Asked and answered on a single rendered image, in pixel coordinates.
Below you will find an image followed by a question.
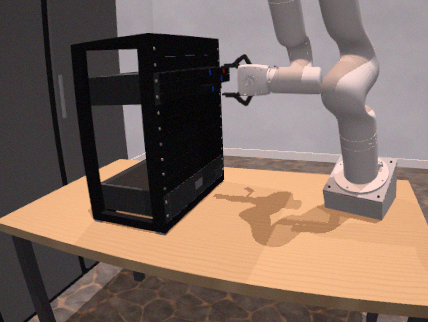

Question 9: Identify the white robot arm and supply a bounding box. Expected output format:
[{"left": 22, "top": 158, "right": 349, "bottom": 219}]
[{"left": 268, "top": 0, "right": 389, "bottom": 194}]

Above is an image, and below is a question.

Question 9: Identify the black server rack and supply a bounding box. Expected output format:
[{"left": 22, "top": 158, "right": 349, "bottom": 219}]
[{"left": 71, "top": 33, "right": 230, "bottom": 236}]

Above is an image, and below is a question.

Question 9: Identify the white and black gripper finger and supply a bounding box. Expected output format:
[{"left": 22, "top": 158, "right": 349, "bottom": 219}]
[
  {"left": 221, "top": 54, "right": 252, "bottom": 69},
  {"left": 222, "top": 92, "right": 253, "bottom": 106}
]

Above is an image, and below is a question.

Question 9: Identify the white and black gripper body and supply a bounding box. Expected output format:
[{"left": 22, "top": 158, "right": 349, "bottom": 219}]
[{"left": 238, "top": 65, "right": 271, "bottom": 96}]

